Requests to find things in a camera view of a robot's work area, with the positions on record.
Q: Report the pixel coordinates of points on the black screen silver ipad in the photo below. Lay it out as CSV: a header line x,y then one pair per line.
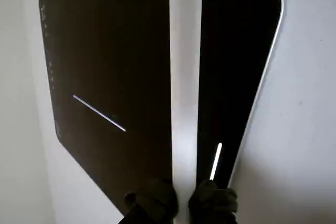
x,y
118,51

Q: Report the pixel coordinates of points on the white apple pencil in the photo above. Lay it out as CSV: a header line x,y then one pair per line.
x,y
185,77

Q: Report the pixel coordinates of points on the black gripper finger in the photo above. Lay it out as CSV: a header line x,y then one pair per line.
x,y
155,203
212,205

